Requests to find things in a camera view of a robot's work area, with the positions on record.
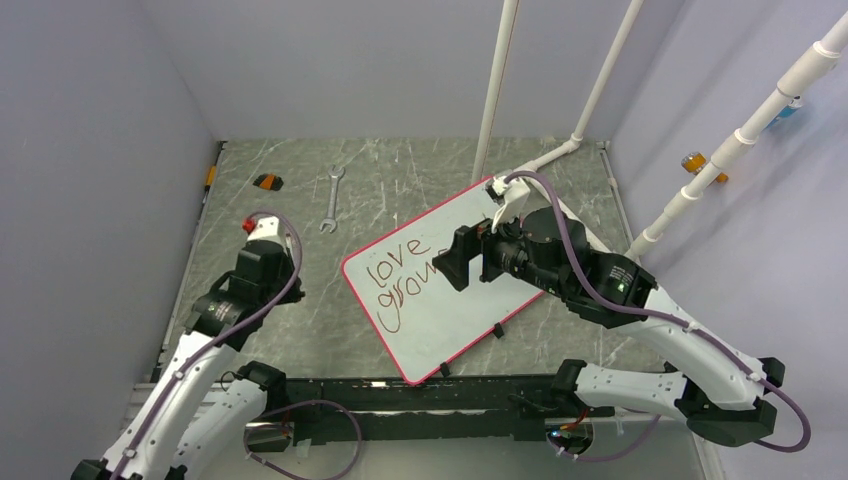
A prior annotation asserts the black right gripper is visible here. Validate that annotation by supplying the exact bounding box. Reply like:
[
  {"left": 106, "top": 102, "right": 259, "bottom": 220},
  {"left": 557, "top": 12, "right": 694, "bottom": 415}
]
[{"left": 433, "top": 198, "right": 568, "bottom": 298}]

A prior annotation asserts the pink framed whiteboard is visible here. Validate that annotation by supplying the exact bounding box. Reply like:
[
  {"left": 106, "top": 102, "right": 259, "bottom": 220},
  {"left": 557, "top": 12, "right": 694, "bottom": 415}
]
[{"left": 341, "top": 183, "right": 542, "bottom": 385}]

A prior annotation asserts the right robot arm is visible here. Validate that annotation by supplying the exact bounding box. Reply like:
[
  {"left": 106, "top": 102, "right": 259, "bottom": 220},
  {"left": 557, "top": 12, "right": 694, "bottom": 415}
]
[{"left": 433, "top": 207, "right": 785, "bottom": 447}]

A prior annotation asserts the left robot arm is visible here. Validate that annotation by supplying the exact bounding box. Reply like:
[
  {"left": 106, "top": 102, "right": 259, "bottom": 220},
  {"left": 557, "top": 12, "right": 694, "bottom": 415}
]
[{"left": 71, "top": 233, "right": 305, "bottom": 479}]

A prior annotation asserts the black whiteboard clip right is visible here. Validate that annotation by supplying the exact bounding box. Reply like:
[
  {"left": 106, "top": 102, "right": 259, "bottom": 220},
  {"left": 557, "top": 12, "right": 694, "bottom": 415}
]
[{"left": 492, "top": 323, "right": 505, "bottom": 339}]

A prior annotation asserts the orange black tool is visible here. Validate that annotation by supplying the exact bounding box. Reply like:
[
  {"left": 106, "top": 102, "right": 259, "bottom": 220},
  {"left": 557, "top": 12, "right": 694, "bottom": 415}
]
[{"left": 253, "top": 173, "right": 284, "bottom": 191}]

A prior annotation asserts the yellow black screwdriver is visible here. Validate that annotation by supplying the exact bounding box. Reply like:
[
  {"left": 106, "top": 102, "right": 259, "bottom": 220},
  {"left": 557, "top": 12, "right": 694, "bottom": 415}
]
[{"left": 202, "top": 141, "right": 225, "bottom": 205}]

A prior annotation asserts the silver wrench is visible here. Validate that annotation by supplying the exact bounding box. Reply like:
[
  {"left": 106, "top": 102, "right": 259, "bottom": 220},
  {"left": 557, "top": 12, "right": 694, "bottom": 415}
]
[{"left": 319, "top": 166, "right": 345, "bottom": 233}]

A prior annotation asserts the white PVC pipe right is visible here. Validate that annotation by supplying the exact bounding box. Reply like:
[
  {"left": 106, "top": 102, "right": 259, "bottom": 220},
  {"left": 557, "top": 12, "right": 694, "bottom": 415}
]
[{"left": 625, "top": 15, "right": 847, "bottom": 260}]

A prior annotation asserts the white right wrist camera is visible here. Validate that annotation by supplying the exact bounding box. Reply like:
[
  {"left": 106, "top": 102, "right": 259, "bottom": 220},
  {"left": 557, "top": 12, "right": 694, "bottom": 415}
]
[{"left": 485, "top": 176, "right": 530, "bottom": 234}]

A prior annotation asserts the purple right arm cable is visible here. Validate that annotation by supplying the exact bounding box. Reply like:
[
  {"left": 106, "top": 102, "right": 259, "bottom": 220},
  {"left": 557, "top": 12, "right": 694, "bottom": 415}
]
[{"left": 503, "top": 170, "right": 813, "bottom": 464}]

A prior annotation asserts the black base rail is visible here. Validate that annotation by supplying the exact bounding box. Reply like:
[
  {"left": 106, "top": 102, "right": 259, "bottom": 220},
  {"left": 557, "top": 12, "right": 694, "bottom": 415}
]
[{"left": 246, "top": 375, "right": 614, "bottom": 453}]

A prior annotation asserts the white PVC pipe frame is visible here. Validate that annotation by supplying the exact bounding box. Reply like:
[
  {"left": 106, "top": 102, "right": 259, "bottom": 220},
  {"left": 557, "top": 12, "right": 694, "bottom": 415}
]
[{"left": 468, "top": 0, "right": 645, "bottom": 253}]

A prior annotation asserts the orange wall knob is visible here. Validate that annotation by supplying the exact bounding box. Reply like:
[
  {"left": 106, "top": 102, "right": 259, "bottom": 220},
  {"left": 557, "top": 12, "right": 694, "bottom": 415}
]
[{"left": 681, "top": 152, "right": 729, "bottom": 184}]

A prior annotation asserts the blue wall clip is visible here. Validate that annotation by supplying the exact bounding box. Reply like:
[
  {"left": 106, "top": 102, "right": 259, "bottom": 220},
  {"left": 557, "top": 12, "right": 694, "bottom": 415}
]
[{"left": 767, "top": 96, "right": 804, "bottom": 128}]

